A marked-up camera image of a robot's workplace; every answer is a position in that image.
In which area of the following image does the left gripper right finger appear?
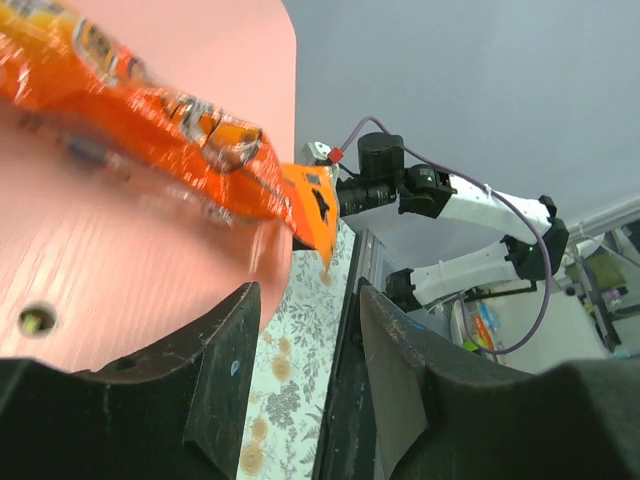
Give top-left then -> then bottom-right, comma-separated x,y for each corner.
360,286 -> 639,479

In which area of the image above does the orange Bic razor bag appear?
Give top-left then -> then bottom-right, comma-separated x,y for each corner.
1,1 -> 339,262

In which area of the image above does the floral tablecloth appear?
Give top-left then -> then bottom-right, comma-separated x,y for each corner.
236,224 -> 356,479

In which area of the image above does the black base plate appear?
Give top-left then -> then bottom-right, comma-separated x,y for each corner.
312,229 -> 393,479

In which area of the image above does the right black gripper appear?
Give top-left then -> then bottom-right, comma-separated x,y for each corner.
336,132 -> 405,217

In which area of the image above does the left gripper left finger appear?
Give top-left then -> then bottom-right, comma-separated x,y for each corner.
1,283 -> 261,479

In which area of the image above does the pink three-tier shelf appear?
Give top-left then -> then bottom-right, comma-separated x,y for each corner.
1,1 -> 296,371

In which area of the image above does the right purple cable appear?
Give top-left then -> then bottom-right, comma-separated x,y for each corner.
339,116 -> 554,356

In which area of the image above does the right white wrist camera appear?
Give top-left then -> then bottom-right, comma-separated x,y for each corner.
301,141 -> 343,166

